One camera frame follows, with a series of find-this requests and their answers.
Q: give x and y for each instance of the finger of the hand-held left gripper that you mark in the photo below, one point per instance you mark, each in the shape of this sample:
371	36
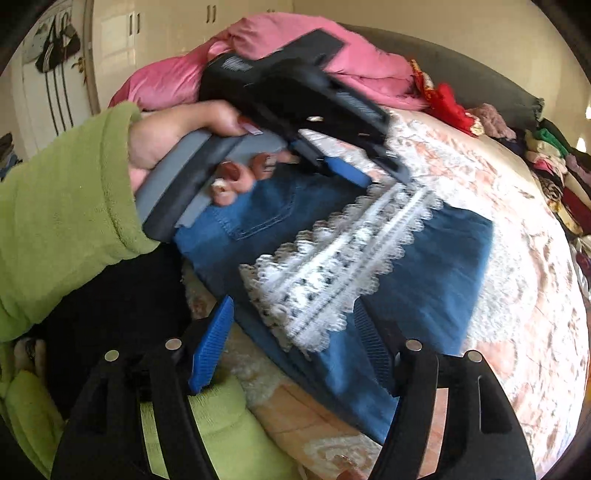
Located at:
346	168
392	168

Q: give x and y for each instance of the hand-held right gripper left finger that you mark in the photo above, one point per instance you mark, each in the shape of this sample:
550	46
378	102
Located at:
212	346

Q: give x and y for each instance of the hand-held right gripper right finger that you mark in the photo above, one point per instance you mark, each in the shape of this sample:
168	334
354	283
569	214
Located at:
374	341

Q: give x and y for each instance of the blue denim pants lace trim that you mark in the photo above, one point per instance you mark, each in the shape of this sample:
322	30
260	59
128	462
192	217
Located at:
438	277

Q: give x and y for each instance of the person's left forearm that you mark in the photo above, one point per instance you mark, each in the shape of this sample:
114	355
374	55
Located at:
60	207

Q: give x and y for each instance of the person's left hand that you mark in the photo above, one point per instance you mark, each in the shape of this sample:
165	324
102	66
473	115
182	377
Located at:
184	122

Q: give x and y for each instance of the green fleece jacket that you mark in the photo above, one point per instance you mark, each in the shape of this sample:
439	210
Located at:
231	424

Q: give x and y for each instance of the red patterned cloth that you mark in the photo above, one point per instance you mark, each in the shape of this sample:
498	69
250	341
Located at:
445	99

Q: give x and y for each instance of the pink quilt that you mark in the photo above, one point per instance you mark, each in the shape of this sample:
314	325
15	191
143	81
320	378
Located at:
369	69

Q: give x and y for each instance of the mauve fuzzy cloth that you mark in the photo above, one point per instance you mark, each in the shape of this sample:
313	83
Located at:
494	120

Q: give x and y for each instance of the grey padded headboard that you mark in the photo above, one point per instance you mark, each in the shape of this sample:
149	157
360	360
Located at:
471	74

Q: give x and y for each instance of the cream wardrobe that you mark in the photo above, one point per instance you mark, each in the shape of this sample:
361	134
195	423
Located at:
152	41

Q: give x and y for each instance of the floral lace bedspread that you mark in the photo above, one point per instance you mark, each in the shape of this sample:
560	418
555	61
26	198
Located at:
521	323

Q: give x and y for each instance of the pile of folded clothes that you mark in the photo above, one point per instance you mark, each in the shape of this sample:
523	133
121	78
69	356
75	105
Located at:
563	184

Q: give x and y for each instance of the black hanging handbag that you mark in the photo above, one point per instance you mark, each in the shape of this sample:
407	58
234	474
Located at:
55	50

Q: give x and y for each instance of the white door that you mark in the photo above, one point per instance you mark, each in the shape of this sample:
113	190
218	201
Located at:
32	106

